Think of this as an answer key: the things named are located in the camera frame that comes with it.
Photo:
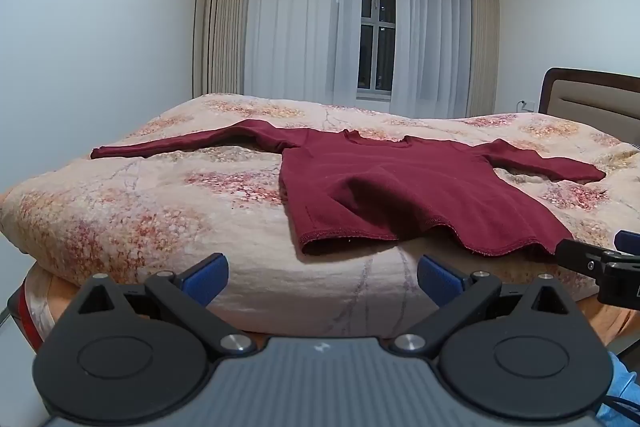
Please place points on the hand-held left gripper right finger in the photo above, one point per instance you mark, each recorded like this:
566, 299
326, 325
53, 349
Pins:
440, 279

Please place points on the dark red sweater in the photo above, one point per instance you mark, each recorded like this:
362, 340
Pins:
400, 187

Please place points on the white wall socket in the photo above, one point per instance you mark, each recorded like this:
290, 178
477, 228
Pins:
527, 104

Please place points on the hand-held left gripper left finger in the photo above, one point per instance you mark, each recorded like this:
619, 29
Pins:
205, 279

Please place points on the window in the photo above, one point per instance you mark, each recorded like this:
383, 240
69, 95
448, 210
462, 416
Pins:
377, 27

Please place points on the white sheer curtain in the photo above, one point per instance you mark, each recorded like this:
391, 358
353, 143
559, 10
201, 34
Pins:
430, 32
300, 17

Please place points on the person's blue clothing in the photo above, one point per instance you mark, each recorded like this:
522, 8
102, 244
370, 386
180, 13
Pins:
625, 382

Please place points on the floral beige blanket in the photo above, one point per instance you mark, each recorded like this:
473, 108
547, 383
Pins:
175, 207

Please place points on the beige curtain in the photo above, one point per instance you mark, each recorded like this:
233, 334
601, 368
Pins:
220, 17
484, 42

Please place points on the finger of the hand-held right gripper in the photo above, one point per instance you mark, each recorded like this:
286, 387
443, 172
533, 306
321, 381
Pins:
582, 257
629, 242

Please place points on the brown padded headboard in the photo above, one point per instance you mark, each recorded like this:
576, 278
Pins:
595, 99

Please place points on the orange bed sheet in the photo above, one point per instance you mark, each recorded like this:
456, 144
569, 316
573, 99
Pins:
612, 322

